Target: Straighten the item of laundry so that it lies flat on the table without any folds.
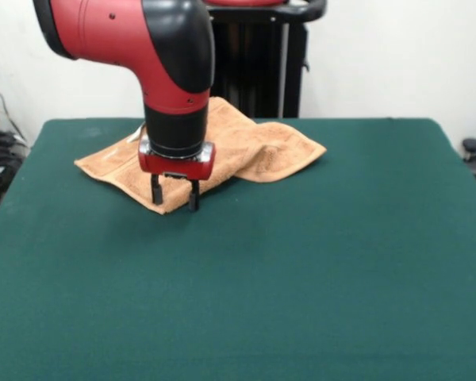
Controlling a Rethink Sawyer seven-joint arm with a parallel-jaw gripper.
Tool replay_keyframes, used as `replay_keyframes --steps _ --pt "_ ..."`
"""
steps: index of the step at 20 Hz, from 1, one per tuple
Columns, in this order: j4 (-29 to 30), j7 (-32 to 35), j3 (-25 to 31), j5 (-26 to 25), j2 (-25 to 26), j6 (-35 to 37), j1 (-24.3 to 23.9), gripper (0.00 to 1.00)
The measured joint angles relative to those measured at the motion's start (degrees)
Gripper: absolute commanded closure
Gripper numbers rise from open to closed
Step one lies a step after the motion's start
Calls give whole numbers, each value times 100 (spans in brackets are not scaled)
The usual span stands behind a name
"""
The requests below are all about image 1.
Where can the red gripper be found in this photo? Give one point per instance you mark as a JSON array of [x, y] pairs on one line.
[[174, 166]]

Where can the tan terry towel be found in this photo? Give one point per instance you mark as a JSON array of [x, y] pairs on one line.
[[262, 155]]

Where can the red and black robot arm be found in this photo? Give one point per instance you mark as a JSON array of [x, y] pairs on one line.
[[143, 43]]

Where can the dark green table cloth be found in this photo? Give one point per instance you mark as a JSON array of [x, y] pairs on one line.
[[143, 297]]

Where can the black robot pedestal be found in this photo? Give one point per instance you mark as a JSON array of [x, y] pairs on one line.
[[262, 71]]

